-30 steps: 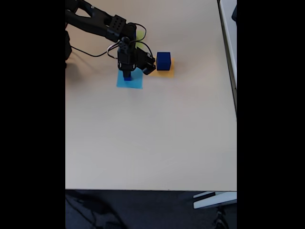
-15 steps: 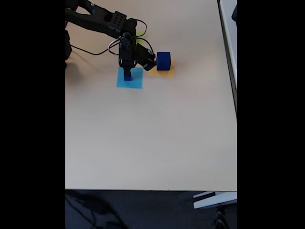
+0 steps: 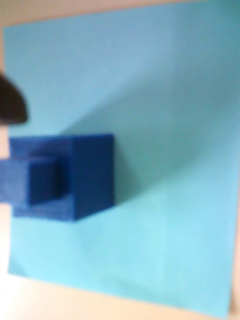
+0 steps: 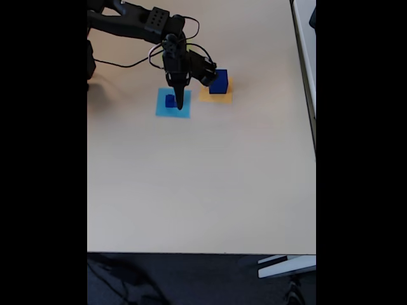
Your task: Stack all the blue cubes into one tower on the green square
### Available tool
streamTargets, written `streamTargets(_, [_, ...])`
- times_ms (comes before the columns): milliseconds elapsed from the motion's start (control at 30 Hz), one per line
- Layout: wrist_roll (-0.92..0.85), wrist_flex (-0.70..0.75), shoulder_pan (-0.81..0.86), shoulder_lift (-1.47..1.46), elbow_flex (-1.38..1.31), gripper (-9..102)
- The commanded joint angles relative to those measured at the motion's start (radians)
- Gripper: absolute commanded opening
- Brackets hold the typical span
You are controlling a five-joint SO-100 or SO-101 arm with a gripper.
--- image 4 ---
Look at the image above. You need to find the white table foot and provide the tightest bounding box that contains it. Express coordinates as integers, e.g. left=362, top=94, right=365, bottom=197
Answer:
left=257, top=255, right=317, bottom=280

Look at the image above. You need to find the white neighbouring table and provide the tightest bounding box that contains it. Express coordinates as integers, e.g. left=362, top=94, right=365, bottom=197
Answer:
left=289, top=0, right=317, bottom=163

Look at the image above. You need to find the orange paper square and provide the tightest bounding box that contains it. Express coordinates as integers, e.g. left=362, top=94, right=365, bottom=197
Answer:
left=198, top=76, right=233, bottom=105

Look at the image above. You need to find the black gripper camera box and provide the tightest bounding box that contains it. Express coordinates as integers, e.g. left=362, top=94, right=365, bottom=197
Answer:
left=190, top=52, right=219, bottom=87

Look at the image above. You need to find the black camera cable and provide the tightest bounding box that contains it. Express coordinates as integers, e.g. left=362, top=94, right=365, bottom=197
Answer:
left=94, top=15, right=217, bottom=69

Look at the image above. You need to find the large blue cube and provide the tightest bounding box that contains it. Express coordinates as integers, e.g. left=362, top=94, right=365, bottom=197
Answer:
left=209, top=69, right=230, bottom=95

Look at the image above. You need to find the light blue paper square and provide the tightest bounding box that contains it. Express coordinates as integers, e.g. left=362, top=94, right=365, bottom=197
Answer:
left=155, top=88, right=192, bottom=119

